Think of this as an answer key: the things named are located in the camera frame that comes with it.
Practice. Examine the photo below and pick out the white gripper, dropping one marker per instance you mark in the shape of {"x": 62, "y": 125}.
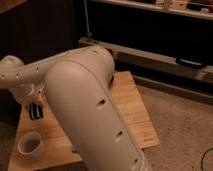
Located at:
{"x": 26, "y": 94}

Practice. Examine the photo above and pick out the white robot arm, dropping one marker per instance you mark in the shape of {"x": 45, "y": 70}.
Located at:
{"x": 76, "y": 84}

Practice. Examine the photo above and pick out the wooden table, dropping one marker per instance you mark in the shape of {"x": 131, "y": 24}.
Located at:
{"x": 57, "y": 147}

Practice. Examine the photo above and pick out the metal vertical pole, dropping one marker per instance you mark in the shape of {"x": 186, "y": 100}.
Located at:
{"x": 88, "y": 32}

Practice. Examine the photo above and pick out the background shelf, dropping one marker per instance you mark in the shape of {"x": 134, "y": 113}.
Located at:
{"x": 156, "y": 8}

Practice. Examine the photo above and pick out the grey metal rail beam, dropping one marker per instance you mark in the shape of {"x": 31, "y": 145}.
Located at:
{"x": 152, "y": 61}

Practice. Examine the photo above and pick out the black handle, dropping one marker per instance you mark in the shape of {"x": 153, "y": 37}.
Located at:
{"x": 190, "y": 64}

